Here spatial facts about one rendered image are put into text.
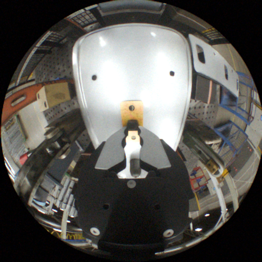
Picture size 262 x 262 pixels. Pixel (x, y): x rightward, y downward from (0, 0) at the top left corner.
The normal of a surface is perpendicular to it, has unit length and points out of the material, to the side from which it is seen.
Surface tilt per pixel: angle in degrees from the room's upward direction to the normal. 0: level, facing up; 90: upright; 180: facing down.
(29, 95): 90
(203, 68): 0
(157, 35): 0
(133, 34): 0
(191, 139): 78
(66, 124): 90
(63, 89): 90
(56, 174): 90
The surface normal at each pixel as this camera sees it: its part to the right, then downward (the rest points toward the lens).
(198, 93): -0.01, 0.52
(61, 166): 0.98, -0.18
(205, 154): -0.98, 0.15
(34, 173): 0.99, 0.04
